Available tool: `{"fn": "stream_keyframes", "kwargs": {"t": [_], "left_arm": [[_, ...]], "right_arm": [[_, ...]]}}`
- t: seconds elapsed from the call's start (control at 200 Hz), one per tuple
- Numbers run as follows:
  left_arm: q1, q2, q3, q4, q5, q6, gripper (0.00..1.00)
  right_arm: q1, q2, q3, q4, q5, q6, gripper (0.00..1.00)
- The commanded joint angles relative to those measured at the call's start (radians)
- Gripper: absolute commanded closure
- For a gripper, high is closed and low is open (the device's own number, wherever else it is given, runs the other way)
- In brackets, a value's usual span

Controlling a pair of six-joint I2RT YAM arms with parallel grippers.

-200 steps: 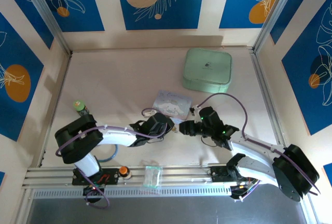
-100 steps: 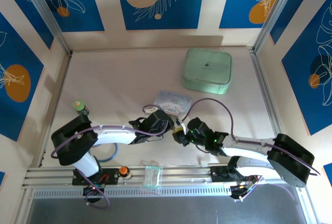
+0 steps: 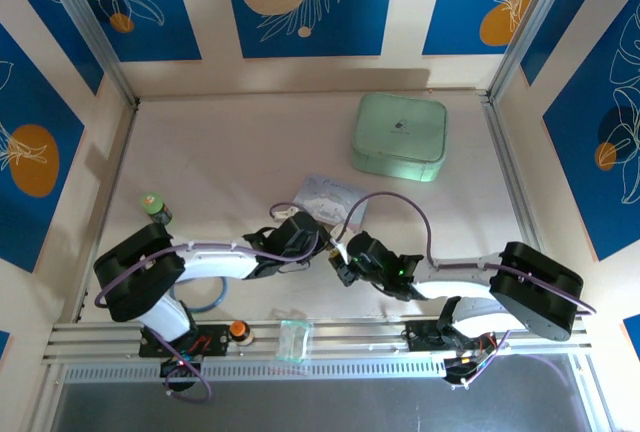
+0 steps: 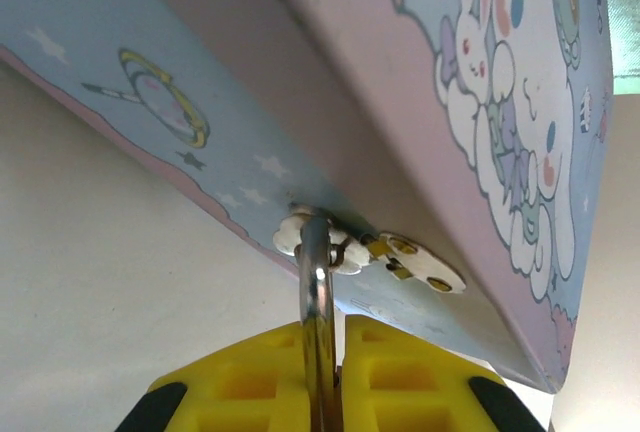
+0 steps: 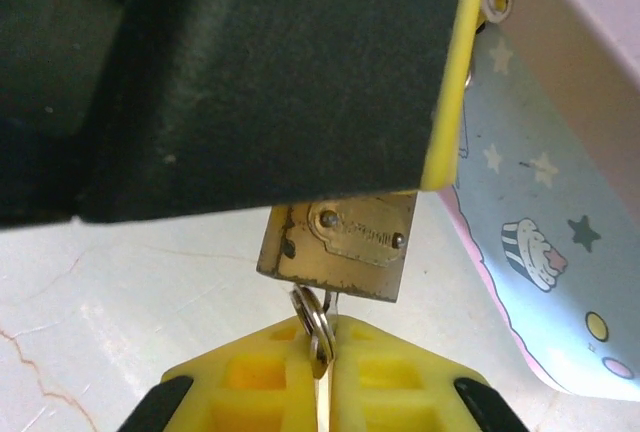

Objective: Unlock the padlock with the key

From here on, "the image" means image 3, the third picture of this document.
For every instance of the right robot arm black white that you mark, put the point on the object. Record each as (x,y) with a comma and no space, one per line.
(535,287)

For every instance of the blue stethoscope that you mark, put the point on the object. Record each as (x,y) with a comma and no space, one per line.
(220,299)

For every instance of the aluminium frame post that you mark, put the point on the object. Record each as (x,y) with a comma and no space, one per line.
(530,22)
(85,22)

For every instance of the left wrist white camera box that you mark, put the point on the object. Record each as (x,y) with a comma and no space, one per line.
(285,211)

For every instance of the brown bottle orange cap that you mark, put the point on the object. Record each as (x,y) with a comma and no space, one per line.
(239,330)

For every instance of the aluminium frame rail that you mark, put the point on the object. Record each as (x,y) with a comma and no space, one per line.
(350,347)

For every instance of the blue floral wall panel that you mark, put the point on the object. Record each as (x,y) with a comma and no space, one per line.
(310,7)
(475,7)
(145,12)
(600,152)
(35,152)

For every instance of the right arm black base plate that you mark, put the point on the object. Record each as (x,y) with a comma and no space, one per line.
(422,337)

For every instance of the green capped small bottle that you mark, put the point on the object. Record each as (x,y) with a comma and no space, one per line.
(152,203)

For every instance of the mint green zip case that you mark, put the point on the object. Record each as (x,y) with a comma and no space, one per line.
(400,127)

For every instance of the pale blue cartoon tin box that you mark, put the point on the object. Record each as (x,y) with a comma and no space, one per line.
(330,197)

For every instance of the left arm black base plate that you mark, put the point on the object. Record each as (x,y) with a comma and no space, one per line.
(212,342)

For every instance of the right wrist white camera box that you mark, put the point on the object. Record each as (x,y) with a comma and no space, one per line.
(341,247)

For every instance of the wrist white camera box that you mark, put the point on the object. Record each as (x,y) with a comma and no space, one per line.
(285,211)
(341,247)

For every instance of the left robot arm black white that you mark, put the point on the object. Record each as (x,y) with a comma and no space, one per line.
(145,272)

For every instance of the clear plastic bag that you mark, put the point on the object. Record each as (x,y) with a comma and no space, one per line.
(294,342)

